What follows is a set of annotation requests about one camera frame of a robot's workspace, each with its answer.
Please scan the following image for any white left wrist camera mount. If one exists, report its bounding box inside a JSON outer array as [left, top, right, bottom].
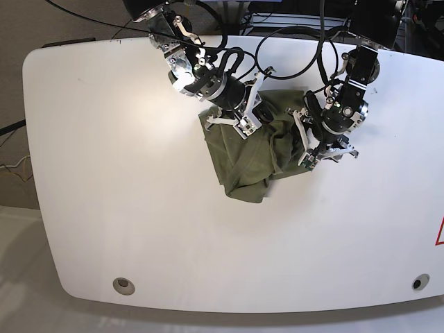
[[286, 108, 359, 171]]

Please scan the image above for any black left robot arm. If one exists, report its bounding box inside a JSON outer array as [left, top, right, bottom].
[[305, 1, 407, 158]]

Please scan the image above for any table cable grommet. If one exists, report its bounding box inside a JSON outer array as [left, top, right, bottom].
[[411, 274, 430, 291], [112, 277, 135, 296]]

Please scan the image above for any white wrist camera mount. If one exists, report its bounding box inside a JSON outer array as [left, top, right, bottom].
[[286, 108, 359, 171], [205, 72, 266, 139]]

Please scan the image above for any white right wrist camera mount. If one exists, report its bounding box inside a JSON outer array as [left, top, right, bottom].
[[205, 72, 266, 139]]

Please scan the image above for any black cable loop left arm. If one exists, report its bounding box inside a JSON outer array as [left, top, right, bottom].
[[254, 25, 339, 83]]

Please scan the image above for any right table cable grommet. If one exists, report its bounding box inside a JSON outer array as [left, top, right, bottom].
[[411, 274, 430, 291]]

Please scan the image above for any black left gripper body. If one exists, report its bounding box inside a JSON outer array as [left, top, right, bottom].
[[307, 119, 342, 151]]

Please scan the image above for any red triangle sticker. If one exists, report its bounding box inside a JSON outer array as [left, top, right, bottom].
[[435, 219, 444, 246]]

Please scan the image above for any aluminium frame rail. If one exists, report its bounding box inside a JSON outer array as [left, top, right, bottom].
[[248, 13, 351, 35]]

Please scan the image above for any olive green T-shirt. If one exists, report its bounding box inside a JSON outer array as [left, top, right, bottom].
[[199, 89, 307, 204]]

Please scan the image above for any left table cable grommet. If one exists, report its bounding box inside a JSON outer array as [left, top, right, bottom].
[[112, 277, 135, 296]]

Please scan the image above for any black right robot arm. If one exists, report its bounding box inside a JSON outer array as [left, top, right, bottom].
[[123, 1, 273, 123]]

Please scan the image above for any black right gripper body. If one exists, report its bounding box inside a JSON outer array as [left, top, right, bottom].
[[213, 76, 251, 111]]

